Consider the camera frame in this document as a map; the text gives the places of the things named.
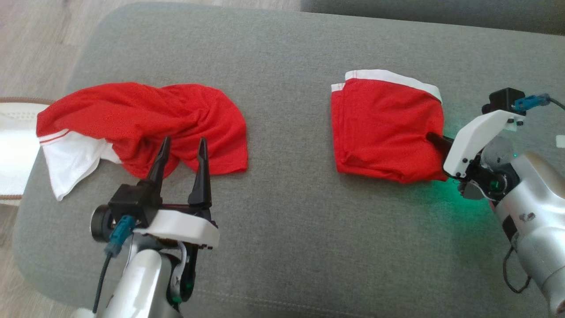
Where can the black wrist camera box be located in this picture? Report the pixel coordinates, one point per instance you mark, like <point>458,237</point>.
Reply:
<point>132,201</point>
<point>503,99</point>

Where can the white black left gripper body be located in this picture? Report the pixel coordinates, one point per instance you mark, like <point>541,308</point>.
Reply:
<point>185,227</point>

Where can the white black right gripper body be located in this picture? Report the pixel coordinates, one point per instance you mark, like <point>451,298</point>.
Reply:
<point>472,141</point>

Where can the large grey sofa seat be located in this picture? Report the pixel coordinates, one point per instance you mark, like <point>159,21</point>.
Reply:
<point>287,221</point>

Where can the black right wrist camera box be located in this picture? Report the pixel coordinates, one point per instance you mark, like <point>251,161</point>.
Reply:
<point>503,99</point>

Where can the grey sofa cushion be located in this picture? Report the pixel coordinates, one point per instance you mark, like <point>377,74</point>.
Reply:
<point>441,13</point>

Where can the white laundry basket brown rim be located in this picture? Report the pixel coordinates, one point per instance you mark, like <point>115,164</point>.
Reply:
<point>17,150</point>

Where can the red shorts white trim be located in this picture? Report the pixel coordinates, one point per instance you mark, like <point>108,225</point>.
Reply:
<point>384,128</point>

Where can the red white basketball jersey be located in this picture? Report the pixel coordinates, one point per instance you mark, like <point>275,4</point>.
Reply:
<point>132,110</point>

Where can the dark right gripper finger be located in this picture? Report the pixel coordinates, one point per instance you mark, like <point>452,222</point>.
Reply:
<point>441,142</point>

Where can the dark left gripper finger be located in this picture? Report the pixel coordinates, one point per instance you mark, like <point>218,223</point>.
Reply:
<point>202,181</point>
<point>160,165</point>

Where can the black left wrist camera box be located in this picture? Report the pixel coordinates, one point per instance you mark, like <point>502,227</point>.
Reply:
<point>132,201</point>

